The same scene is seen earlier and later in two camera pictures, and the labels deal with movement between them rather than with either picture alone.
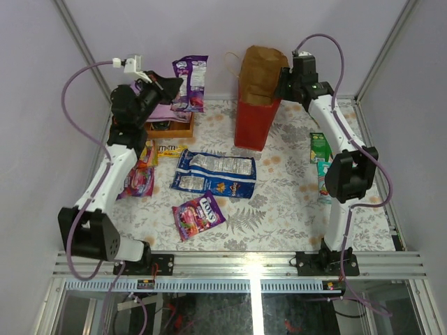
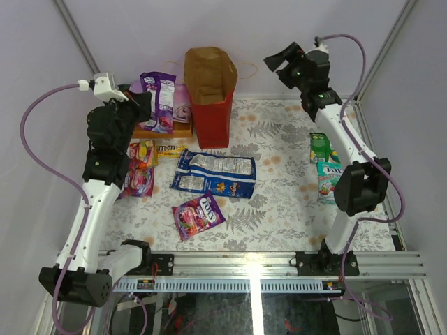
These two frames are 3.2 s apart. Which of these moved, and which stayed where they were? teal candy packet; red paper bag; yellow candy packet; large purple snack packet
Moved: red paper bag; large purple snack packet
Stayed: teal candy packet; yellow candy packet
